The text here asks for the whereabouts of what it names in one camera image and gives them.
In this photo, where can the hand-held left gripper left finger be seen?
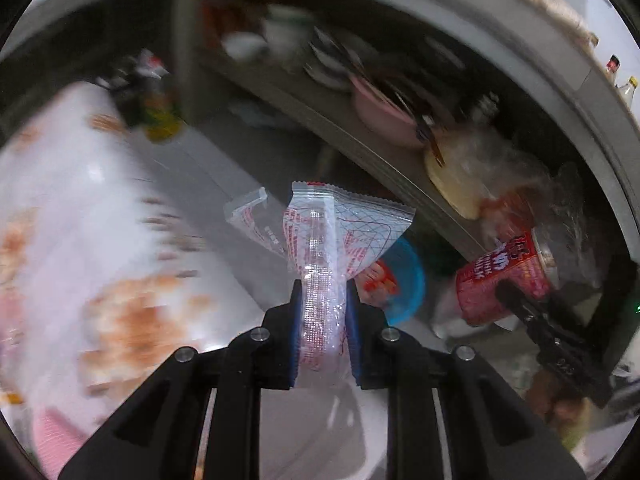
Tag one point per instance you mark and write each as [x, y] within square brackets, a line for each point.
[295, 340]

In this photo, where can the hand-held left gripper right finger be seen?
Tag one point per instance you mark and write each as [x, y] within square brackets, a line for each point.
[354, 340]

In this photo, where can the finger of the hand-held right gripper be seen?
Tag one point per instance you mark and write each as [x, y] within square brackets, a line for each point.
[522, 305]

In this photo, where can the red paper cup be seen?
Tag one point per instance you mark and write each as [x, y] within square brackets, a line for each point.
[490, 275]

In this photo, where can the red white wrapper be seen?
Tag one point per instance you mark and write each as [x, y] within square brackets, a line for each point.
[382, 280]

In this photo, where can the blue plastic basket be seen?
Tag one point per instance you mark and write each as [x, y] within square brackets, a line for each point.
[407, 270]

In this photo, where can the clear wrapper red print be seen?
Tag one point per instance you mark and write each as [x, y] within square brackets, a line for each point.
[320, 240]

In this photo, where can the crumpled clear plastic bags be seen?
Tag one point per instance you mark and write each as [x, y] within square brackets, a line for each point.
[525, 175]

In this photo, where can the yellow plate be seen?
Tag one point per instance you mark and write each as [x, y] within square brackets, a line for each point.
[452, 185]

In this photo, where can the pink plastic basin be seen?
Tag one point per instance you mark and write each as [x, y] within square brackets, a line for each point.
[385, 120]

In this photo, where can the sauce bottle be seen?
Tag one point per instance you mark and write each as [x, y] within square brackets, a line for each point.
[614, 66]
[629, 92]

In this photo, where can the floral checked tablecloth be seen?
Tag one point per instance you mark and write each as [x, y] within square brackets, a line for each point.
[75, 210]

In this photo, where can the cooking oil bottle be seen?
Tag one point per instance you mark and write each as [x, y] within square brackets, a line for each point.
[157, 120]

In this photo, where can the stack of plates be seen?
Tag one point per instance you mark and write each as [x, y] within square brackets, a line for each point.
[330, 67]

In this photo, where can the dark bag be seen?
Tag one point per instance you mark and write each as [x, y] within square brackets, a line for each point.
[125, 95]

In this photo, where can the white bowl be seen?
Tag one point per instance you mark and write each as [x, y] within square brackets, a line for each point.
[242, 45]

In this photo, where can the stack of white bowls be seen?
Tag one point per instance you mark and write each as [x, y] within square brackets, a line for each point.
[287, 30]

